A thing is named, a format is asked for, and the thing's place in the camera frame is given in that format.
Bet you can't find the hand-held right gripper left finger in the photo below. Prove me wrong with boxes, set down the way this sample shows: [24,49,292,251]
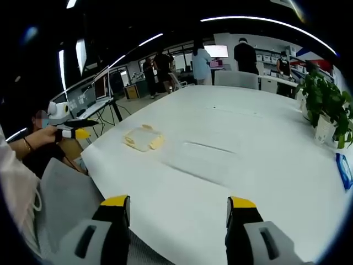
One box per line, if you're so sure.
[59,195,131,265]

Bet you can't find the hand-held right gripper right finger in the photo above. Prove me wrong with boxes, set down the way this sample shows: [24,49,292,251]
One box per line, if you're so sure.
[225,195,313,265]

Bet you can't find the clear lid with yellow buckles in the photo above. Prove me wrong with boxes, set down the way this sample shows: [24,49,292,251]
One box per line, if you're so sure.
[122,124,167,153]

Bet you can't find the person's left hand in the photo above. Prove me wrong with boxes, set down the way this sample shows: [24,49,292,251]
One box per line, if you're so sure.
[35,125,60,144]

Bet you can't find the white side desk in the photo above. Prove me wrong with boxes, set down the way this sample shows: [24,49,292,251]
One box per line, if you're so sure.
[51,81,124,130]

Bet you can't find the open laptop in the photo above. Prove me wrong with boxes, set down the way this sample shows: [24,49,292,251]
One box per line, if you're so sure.
[76,67,114,120]

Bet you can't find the grey chair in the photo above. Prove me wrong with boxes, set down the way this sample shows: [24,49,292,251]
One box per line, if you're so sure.
[35,158,172,265]
[214,71,260,90]

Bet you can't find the yellow box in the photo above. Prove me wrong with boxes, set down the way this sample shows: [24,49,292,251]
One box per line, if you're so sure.
[123,84,139,100]

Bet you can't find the person's white garment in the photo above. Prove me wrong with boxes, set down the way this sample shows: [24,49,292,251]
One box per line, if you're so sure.
[0,124,42,249]

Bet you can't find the short ceiling light strip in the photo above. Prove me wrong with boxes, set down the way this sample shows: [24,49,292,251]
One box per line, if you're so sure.
[138,33,164,47]

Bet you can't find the blue and white packet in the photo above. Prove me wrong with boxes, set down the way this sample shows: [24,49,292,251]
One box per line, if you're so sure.
[334,152,353,191]

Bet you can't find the white plant pot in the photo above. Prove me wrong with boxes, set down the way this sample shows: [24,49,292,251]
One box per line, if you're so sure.
[313,114,338,145]

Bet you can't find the grey chair back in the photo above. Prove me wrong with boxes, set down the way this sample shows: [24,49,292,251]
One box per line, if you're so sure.
[214,71,260,90]

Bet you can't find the white counter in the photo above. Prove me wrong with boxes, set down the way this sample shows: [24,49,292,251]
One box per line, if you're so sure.
[258,73,301,97]

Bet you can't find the green potted plant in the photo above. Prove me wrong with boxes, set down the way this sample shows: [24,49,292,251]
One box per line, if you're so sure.
[296,61,353,150]

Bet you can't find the shelf with white boxes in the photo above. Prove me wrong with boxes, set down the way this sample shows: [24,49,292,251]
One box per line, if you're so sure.
[255,46,300,77]

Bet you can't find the long ceiling light strip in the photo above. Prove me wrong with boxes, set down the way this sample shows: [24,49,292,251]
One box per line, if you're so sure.
[200,15,339,57]

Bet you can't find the bright wall monitor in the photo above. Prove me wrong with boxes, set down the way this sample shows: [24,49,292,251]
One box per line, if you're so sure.
[204,44,229,59]

